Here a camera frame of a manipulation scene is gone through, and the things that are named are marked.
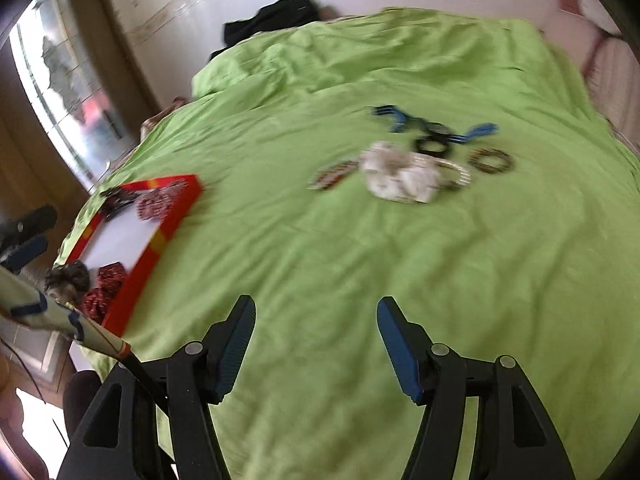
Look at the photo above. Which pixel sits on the brown fringed blanket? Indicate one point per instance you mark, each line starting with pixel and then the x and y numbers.
pixel 160 115

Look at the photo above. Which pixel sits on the person's dark trouser leg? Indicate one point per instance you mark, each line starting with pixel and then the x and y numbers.
pixel 80 397

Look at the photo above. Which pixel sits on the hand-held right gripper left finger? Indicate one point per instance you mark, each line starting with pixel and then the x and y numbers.
pixel 234 347

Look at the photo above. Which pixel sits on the black hair clip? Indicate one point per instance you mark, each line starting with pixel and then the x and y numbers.
pixel 117 202

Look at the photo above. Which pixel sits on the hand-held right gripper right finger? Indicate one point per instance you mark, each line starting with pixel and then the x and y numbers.
pixel 400 355

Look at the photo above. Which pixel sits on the pink striped pillow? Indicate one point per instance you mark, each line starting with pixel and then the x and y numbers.
pixel 620 75

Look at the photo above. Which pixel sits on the red tray box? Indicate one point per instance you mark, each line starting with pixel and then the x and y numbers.
pixel 120 240

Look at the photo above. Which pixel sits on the green bed sheet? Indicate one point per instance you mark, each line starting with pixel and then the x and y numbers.
pixel 325 260

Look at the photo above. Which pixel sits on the red white patterned scrunchie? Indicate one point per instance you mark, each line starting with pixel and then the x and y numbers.
pixel 160 201

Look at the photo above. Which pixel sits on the blue hair claw clip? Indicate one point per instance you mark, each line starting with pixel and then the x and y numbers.
pixel 477 132
pixel 392 117

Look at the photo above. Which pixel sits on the grey scrunchie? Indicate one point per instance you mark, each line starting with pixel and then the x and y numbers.
pixel 65 280

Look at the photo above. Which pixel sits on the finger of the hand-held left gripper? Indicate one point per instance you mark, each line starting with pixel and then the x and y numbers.
pixel 36 218
pixel 25 255

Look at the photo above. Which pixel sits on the wooden glass door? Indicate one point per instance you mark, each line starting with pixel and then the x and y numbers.
pixel 65 85

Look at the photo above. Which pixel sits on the black clothing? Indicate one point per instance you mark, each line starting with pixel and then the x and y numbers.
pixel 280 17

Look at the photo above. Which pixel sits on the dark red dotted scrunchie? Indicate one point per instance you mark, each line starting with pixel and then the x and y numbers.
pixel 97 302

